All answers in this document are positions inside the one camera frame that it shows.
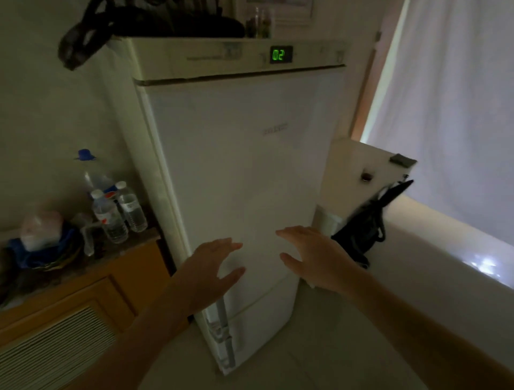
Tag wooden cabinet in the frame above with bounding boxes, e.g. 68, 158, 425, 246
0, 229, 173, 390

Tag small clear water bottle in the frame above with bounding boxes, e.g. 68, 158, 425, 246
115, 181, 149, 234
90, 189, 129, 245

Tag glass jars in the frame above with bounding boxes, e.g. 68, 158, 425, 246
245, 6, 275, 39

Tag person's right hand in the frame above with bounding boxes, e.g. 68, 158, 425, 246
275, 226, 364, 298

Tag clear glass pitcher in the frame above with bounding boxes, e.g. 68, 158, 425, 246
72, 213, 101, 258

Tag person's left hand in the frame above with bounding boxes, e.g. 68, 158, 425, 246
177, 237, 246, 316

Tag white plastic bag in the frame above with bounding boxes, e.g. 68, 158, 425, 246
19, 210, 65, 253

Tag black hanging bag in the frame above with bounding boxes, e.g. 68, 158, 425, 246
331, 179, 414, 269

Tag white partition board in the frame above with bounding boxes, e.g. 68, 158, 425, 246
317, 138, 418, 242

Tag white refrigerator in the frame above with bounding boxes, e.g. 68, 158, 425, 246
108, 37, 349, 376

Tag large blue-capped water bottle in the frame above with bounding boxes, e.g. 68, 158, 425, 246
76, 149, 117, 201

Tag person's right forearm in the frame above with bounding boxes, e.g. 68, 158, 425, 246
345, 269, 514, 390

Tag black bag with strap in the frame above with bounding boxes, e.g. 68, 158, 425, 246
57, 0, 246, 72

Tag white curtain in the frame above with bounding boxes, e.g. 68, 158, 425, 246
361, 0, 514, 246

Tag person's left forearm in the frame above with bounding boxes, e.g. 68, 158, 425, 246
60, 277, 193, 390

